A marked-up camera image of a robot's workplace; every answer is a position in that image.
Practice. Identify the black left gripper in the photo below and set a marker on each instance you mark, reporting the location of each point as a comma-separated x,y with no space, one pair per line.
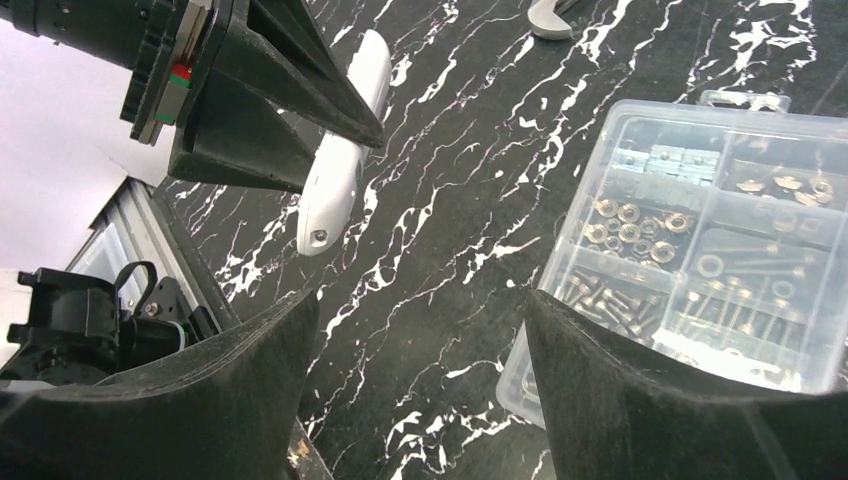
272,50

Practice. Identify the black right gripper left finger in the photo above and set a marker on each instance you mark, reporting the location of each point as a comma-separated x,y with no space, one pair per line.
224,408

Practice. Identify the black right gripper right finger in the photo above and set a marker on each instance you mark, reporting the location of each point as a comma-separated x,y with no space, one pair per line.
615,409

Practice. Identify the white remote control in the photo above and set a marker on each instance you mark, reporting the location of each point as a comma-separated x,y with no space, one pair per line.
332,186

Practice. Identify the clear plastic screw box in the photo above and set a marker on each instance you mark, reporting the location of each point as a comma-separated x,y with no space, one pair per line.
715,233

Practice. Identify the aluminium table frame rail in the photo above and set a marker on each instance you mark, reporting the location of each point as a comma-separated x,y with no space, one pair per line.
138,224

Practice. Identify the red handled adjustable wrench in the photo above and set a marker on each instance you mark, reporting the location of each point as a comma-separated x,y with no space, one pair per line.
548,20

